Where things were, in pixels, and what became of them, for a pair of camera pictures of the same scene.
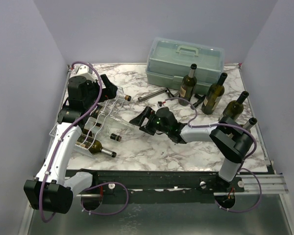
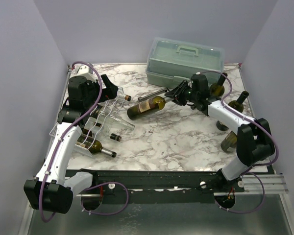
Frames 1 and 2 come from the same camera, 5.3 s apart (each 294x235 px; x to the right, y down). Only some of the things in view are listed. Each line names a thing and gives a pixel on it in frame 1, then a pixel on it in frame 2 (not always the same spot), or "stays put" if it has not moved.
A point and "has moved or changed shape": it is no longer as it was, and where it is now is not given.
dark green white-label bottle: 232,110 stays put
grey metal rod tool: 140,99 stays put
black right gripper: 149,121 → 180,91
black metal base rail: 159,186 stays put
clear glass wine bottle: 109,111 → 109,120
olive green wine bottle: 213,96 stays put
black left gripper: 110,91 stays put
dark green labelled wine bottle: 187,85 has moved or changed shape
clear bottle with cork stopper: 120,95 stays put
